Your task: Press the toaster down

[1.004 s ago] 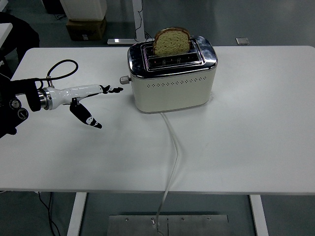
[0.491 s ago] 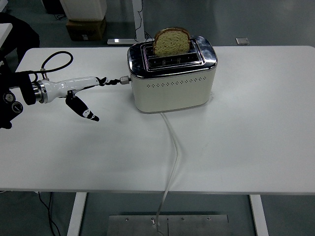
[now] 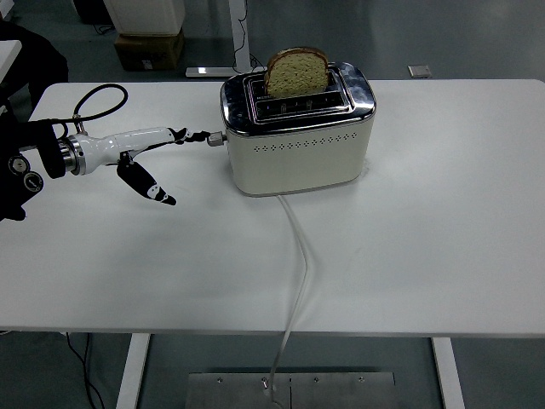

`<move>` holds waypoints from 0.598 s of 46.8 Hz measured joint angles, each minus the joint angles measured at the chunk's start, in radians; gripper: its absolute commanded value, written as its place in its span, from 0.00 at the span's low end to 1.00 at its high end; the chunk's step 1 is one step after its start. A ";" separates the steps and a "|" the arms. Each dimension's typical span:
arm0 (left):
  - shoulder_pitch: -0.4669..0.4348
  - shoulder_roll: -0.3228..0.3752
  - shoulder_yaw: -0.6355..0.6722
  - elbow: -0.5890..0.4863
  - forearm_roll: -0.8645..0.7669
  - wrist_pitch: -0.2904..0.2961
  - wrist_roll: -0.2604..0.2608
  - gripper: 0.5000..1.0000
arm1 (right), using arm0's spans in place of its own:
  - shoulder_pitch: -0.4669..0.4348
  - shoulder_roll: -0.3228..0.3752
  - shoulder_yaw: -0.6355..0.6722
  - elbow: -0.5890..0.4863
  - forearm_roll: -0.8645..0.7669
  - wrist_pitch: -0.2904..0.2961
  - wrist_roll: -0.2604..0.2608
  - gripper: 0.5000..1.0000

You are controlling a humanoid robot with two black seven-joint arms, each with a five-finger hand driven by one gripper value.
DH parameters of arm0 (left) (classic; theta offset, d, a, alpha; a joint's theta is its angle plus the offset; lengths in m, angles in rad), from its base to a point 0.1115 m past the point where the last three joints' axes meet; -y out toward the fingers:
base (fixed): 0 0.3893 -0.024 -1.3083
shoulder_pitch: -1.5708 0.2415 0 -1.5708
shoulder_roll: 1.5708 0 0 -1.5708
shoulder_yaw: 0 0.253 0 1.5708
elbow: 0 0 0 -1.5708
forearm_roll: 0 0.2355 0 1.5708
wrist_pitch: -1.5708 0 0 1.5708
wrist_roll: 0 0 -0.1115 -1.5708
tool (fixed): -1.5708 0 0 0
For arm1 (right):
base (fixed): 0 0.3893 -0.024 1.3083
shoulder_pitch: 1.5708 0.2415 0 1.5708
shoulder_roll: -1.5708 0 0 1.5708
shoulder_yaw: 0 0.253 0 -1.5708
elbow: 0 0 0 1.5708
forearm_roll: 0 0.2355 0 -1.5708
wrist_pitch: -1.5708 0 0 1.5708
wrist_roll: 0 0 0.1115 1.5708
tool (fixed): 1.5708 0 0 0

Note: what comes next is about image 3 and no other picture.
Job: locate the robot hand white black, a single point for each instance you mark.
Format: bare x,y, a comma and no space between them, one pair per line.
106,145

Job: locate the cream chrome two-slot toaster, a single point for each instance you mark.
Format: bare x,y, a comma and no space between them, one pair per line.
294,166

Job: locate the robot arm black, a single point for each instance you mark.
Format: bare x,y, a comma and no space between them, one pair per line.
47,149

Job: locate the brown cardboard box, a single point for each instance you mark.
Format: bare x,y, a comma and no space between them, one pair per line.
150,53

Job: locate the person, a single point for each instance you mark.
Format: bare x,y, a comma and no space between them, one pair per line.
42,59

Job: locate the white box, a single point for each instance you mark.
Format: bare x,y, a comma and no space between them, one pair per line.
145,17

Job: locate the black floor object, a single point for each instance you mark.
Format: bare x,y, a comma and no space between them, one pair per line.
93,10

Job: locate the white side table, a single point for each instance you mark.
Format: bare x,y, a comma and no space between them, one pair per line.
6,53

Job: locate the white desk leg with foot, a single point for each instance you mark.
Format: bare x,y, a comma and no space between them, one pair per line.
238,34

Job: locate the brown bread slice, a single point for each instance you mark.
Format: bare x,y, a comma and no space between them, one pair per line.
296,76

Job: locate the white table leg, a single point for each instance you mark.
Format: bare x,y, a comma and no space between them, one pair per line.
447,375
132,370

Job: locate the grey floor outlet plate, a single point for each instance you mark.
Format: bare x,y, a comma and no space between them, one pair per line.
419,71

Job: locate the grey metal plate with screws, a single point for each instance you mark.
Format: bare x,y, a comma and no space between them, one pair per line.
340,392

